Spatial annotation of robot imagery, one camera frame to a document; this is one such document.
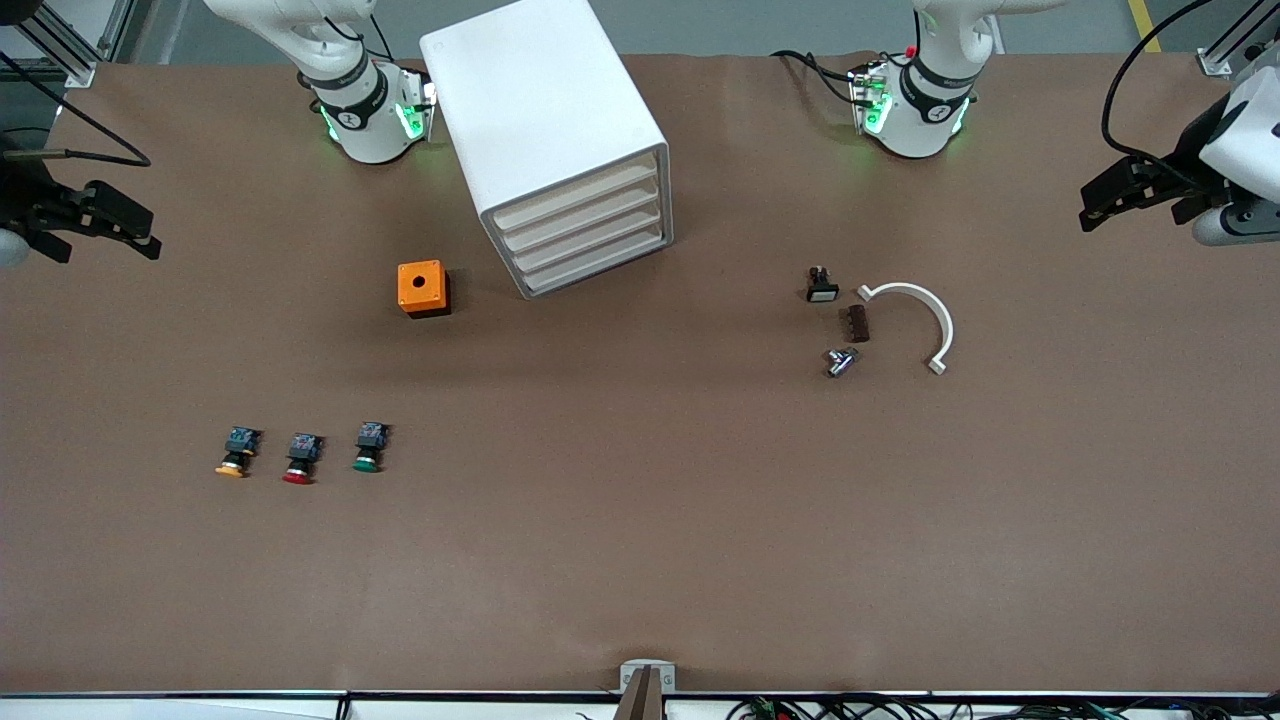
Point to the white curved plastic bracket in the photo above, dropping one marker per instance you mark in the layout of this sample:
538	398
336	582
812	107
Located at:
905	289

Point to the white rectangular push button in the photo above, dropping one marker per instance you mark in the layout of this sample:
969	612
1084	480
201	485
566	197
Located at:
822	290

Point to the brown table cover sheet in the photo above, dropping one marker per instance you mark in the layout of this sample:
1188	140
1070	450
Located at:
640	520

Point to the green mushroom push button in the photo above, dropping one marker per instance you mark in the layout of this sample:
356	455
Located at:
370	440

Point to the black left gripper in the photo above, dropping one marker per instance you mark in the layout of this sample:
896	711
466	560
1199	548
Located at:
1186	160

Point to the red mushroom push button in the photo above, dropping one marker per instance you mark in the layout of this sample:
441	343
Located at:
303	450

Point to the grey metal camera mount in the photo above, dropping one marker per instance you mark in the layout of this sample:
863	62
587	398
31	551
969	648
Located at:
648	690

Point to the brown terminal block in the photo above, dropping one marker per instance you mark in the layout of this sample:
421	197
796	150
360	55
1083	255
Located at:
853	324

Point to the silver key switch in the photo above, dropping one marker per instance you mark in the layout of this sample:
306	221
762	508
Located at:
838	363

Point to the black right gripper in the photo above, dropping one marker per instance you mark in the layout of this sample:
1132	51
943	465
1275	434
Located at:
22	203

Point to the aluminium frame profile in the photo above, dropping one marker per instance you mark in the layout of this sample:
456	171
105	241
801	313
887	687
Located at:
1215	62
78	72

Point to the yellow mushroom push button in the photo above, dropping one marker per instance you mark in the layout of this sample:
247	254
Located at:
240	445

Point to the orange button enclosure box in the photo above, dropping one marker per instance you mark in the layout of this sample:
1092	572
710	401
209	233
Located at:
420	285

